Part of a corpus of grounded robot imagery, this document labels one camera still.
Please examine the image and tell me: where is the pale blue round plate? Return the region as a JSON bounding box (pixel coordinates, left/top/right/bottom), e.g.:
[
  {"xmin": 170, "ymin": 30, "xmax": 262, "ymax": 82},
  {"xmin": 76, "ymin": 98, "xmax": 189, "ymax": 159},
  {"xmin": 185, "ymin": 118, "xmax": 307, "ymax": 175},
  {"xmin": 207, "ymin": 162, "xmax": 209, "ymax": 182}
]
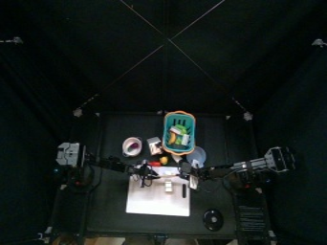
[{"xmin": 186, "ymin": 145, "xmax": 209, "ymax": 167}]

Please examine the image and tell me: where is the white cutting board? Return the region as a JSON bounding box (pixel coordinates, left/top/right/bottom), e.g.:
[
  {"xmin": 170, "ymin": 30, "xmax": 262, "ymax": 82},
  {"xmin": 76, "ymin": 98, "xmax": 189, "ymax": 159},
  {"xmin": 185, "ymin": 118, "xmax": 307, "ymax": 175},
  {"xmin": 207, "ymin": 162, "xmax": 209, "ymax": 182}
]
[{"xmin": 126, "ymin": 165, "xmax": 193, "ymax": 217}]

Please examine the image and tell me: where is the teal basket with orange rim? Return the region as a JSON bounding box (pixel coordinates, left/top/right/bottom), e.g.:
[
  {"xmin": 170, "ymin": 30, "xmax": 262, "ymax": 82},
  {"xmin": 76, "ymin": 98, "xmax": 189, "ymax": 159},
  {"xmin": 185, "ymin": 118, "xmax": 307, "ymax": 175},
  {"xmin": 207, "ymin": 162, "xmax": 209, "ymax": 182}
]
[{"xmin": 162, "ymin": 110, "xmax": 198, "ymax": 157}]

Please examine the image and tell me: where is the white toy carton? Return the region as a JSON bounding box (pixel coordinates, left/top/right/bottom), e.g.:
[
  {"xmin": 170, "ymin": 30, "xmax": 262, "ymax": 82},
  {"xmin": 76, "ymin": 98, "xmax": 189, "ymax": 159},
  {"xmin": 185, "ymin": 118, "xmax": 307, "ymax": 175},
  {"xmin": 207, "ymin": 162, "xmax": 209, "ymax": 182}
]
[{"xmin": 146, "ymin": 136, "xmax": 165, "ymax": 156}]

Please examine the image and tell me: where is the white bowl with pink inside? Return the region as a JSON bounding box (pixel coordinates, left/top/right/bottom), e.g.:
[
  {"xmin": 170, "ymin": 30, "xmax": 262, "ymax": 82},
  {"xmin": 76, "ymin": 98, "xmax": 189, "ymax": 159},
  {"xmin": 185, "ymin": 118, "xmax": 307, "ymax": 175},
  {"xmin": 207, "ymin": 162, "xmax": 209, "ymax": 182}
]
[{"xmin": 122, "ymin": 136, "xmax": 144, "ymax": 158}]

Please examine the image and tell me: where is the white toy food block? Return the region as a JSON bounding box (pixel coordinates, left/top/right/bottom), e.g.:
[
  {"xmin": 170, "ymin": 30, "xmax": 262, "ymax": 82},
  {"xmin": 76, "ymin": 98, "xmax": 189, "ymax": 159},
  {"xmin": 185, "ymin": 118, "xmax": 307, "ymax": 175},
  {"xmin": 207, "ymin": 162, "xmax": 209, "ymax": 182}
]
[{"xmin": 169, "ymin": 125, "xmax": 183, "ymax": 136}]

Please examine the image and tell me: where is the green toy vegetable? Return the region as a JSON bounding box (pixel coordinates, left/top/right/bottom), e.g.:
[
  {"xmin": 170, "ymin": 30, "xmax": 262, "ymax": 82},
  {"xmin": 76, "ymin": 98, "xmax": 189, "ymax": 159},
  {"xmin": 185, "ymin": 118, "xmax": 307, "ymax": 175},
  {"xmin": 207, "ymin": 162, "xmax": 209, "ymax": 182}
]
[{"xmin": 175, "ymin": 123, "xmax": 191, "ymax": 136}]

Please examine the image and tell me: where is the black round disc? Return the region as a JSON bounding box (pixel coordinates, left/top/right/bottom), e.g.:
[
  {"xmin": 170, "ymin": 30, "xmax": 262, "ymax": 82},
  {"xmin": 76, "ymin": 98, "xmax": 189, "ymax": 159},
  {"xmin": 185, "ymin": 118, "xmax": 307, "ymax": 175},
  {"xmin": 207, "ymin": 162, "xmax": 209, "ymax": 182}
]
[{"xmin": 202, "ymin": 209, "xmax": 225, "ymax": 233}]

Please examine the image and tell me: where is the black printed sheet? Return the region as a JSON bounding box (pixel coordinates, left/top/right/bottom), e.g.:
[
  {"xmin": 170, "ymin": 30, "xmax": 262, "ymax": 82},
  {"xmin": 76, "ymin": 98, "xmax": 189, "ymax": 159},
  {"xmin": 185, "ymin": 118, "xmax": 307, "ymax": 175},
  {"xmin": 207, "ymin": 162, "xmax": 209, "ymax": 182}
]
[{"xmin": 235, "ymin": 190, "xmax": 271, "ymax": 241}]

